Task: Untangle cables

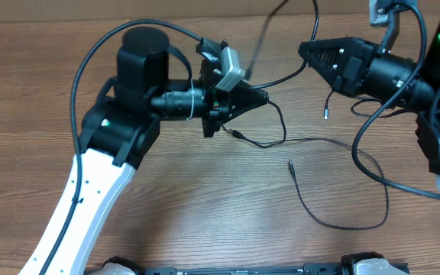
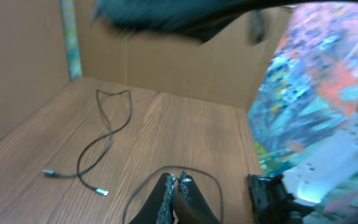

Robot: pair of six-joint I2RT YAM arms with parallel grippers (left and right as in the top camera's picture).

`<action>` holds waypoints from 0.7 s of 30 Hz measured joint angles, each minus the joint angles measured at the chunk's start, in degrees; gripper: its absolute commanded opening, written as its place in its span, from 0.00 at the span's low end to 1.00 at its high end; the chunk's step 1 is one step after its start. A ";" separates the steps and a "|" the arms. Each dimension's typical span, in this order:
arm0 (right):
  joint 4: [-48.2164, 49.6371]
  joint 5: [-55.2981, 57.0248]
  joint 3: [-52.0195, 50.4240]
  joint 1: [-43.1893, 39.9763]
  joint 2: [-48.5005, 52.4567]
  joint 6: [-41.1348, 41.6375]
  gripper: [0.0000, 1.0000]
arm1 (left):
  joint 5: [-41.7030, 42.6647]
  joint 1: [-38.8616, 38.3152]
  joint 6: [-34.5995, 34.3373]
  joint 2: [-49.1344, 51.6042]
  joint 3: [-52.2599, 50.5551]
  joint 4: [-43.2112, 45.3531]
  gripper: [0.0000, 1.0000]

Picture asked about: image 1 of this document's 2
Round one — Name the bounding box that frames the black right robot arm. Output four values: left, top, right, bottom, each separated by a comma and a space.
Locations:
298, 1, 440, 201

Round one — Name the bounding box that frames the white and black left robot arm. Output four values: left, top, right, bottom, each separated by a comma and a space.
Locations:
22, 20, 269, 274

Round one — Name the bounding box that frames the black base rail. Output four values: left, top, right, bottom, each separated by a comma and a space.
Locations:
139, 261, 410, 275

